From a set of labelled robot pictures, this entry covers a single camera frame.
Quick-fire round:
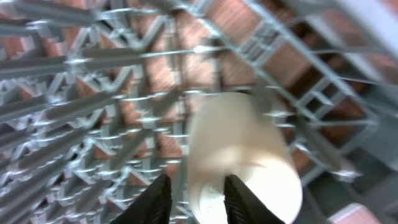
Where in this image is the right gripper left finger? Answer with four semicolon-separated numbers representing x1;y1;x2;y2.
110;174;172;224

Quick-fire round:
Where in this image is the grey dishwasher rack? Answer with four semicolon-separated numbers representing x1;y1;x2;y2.
1;0;397;223

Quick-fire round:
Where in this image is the white cup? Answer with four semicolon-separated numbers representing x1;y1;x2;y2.
187;92;303;223

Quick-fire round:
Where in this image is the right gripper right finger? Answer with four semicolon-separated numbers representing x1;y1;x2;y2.
223;174;284;224

